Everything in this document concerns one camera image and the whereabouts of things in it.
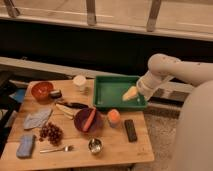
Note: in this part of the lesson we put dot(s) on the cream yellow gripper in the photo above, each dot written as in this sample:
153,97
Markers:
130,94

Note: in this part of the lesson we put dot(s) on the black eraser block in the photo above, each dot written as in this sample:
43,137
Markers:
130,129

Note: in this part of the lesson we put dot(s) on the red bowl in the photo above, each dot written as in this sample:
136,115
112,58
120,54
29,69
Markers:
40,91

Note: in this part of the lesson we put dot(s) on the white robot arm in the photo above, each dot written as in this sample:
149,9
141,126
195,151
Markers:
193,146

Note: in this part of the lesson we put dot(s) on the purple bowl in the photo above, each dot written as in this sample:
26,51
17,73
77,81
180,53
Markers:
81,118

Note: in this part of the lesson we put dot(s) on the green plastic tray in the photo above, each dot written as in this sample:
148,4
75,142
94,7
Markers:
108,92

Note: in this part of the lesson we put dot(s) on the orange fruit cup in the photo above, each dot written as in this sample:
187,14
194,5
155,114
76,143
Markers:
113,117

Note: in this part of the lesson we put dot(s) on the orange carrot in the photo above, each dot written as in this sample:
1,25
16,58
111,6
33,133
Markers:
89,120

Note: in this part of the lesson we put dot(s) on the white cup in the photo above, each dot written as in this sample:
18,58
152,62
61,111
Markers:
80,82

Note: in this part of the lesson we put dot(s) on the small metal cup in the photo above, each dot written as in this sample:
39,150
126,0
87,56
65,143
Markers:
95,146

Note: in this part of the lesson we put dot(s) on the banana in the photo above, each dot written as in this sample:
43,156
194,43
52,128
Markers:
67,111

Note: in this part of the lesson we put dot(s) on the wooden table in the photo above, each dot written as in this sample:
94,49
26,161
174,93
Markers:
116,147

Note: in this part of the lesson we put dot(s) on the metal spoon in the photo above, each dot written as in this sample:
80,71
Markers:
64,149

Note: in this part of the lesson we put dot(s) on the bunch of red grapes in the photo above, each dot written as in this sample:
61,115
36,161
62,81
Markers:
52,133

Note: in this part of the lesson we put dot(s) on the grey cloth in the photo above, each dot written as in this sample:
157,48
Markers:
37,119

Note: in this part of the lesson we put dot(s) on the blue sponge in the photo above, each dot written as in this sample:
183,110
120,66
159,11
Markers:
26,146

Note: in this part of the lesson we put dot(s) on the black handled knife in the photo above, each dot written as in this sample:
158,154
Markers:
74,105

